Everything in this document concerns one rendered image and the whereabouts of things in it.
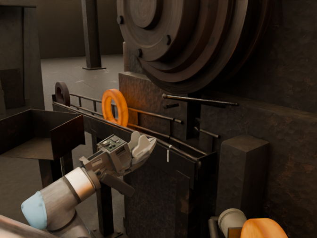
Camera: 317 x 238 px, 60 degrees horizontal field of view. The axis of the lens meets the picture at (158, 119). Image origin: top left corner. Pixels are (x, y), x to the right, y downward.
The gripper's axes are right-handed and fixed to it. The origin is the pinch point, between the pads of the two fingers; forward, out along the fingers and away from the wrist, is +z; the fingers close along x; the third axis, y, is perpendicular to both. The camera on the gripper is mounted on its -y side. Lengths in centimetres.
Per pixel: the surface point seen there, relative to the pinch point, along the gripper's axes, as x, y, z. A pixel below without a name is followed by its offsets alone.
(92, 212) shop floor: 78, -75, -13
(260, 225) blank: -39.8, 5.9, -8.1
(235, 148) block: -22.3, 1.9, 8.2
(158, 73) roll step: 5.4, 15.5, 11.3
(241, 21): -20.3, 28.0, 17.2
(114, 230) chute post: 55, -75, -10
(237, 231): -34.0, -1.3, -7.3
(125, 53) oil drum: 264, -47, 141
